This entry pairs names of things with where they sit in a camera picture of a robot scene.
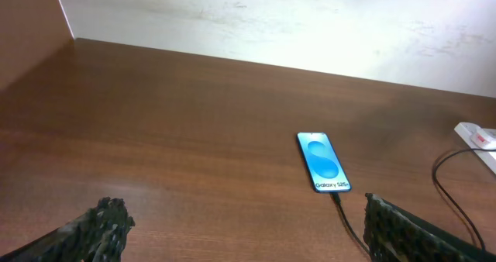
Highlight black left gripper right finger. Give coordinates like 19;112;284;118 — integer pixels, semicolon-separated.
363;193;495;262

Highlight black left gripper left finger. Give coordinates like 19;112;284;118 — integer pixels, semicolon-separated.
1;197;135;262

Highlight blue screen Galaxy smartphone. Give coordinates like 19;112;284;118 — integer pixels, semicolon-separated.
296;132;352;193

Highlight white power strip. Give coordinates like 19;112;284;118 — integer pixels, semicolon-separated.
454;122;495;173

